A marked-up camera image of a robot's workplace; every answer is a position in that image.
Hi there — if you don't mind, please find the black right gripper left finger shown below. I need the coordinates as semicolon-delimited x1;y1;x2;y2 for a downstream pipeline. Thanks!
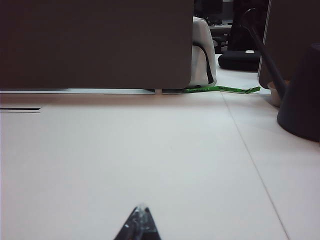
113;206;144;240

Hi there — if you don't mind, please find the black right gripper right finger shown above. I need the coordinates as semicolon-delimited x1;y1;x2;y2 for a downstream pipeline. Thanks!
139;203;161;240

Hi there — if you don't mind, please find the small white cup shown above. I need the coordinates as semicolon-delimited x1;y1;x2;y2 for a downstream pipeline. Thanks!
266;79;291;108

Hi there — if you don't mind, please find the green tape strip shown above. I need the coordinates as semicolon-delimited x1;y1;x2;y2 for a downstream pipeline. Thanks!
183;85;261;95

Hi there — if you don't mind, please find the large brown partition panel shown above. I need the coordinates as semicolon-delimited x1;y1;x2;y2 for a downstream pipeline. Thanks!
0;0;195;91

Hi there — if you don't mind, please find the black zip pouch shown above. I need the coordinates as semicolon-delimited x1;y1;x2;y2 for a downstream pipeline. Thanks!
218;49;261;72

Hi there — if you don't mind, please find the black slanted pole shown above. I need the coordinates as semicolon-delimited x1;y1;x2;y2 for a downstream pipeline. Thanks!
239;8;291;87

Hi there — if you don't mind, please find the brown partition panel white edge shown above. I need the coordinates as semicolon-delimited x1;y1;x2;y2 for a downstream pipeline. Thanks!
258;0;320;87

